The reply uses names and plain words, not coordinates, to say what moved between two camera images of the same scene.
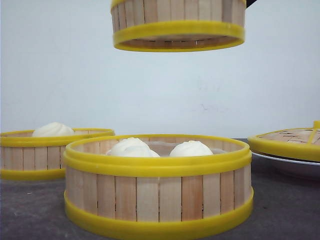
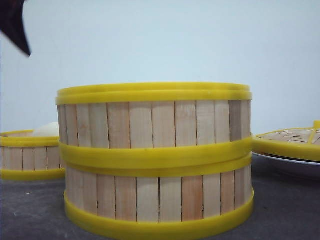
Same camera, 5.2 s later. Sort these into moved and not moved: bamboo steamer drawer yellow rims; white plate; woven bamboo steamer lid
Moved: bamboo steamer drawer yellow rims
Not moved: white plate; woven bamboo steamer lid
